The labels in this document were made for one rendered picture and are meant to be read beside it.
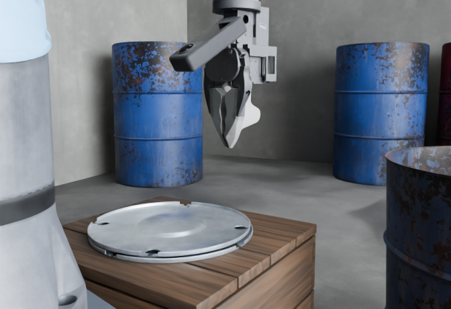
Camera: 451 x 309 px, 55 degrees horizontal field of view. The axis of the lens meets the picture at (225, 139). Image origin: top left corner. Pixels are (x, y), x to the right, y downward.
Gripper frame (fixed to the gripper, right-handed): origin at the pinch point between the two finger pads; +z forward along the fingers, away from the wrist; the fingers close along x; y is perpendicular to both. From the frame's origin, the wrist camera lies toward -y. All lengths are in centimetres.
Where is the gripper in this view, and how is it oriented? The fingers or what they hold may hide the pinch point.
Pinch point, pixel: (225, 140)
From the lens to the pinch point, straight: 64.5
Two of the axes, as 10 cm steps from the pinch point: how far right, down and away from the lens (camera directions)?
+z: 0.0, 9.9, 1.2
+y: 7.4, -0.8, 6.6
